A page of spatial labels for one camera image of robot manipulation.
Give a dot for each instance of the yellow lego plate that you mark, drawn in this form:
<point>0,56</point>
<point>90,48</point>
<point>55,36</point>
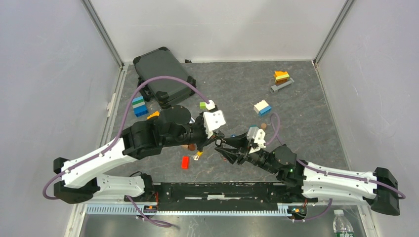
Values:
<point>153,115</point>

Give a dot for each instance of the white blue lego block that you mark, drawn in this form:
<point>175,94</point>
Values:
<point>262,108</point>

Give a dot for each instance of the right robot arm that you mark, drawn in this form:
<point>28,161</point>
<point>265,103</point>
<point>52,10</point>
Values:
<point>378,188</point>

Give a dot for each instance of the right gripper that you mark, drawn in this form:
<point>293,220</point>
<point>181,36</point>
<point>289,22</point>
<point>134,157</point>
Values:
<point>233,154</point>

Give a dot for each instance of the blue green white lego stack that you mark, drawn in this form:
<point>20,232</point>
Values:
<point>139,106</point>

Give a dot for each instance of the red lego brick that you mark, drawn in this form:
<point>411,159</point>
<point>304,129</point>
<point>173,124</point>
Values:
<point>185,162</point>

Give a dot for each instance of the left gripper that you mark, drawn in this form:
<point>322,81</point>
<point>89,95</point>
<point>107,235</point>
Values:
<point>218,136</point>

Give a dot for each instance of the grey lego piece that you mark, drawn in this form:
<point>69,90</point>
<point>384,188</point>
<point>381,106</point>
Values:
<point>276,88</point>

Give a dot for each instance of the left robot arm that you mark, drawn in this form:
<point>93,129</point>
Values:
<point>85,178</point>

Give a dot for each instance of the white cable duct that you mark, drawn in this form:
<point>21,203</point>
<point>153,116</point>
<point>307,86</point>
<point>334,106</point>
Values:
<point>129,209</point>

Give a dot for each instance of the plastic water bottle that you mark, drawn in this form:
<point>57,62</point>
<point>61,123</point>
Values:
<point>341,225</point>

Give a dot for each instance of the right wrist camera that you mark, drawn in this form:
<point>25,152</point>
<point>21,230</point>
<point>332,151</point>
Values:
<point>256,139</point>

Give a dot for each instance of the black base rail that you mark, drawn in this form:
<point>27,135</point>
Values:
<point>221,196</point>

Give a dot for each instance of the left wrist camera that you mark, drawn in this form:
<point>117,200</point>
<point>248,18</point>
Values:
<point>213,119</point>

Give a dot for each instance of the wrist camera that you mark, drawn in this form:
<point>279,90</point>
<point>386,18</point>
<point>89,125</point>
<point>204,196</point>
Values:
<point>213,119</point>
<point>256,139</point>

